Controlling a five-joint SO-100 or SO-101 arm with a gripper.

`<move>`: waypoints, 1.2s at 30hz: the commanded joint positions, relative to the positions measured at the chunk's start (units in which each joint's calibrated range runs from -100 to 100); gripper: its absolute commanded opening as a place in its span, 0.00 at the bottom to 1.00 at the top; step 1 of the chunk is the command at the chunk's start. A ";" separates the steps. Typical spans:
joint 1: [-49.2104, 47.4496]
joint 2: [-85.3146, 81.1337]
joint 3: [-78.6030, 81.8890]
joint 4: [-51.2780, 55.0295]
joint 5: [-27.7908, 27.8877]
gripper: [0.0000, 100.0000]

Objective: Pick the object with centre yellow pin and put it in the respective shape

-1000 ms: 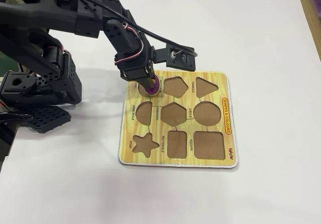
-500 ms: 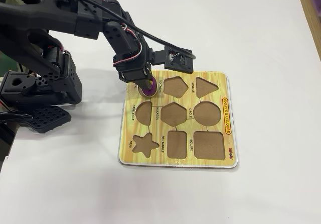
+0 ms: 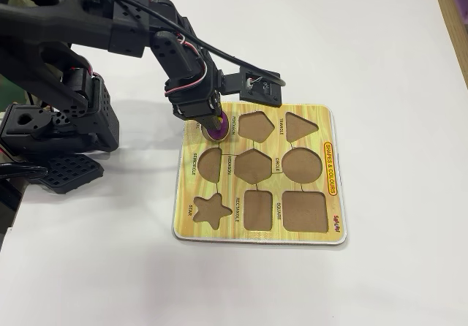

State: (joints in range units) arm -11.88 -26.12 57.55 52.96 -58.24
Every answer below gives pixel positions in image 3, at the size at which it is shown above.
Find purple oval piece yellow pin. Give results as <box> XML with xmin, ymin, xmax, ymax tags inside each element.
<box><xmin>200</xmin><ymin>113</ymin><xmax>230</xmax><ymax>142</ymax></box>

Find wooden shape puzzle board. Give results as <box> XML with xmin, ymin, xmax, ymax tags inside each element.
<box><xmin>171</xmin><ymin>101</ymin><xmax>348</xmax><ymax>247</ymax></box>

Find black grid table clamp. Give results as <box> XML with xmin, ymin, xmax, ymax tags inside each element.
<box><xmin>38</xmin><ymin>153</ymin><xmax>105</xmax><ymax>195</ymax></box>

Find black clamp lever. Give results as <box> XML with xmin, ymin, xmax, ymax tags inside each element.
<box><xmin>0</xmin><ymin>161</ymin><xmax>48</xmax><ymax>183</ymax></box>

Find red white servo wire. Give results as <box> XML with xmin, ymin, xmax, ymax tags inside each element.
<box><xmin>163</xmin><ymin>32</ymin><xmax>206</xmax><ymax>99</ymax></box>

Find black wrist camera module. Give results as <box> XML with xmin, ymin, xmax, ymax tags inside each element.
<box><xmin>222</xmin><ymin>66</ymin><xmax>283</xmax><ymax>108</ymax></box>

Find black camera cable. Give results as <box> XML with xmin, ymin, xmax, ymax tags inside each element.
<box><xmin>82</xmin><ymin>0</ymin><xmax>287</xmax><ymax>88</ymax></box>

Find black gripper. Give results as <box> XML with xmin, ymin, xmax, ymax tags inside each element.
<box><xmin>162</xmin><ymin>53</ymin><xmax>224</xmax><ymax>134</ymax></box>

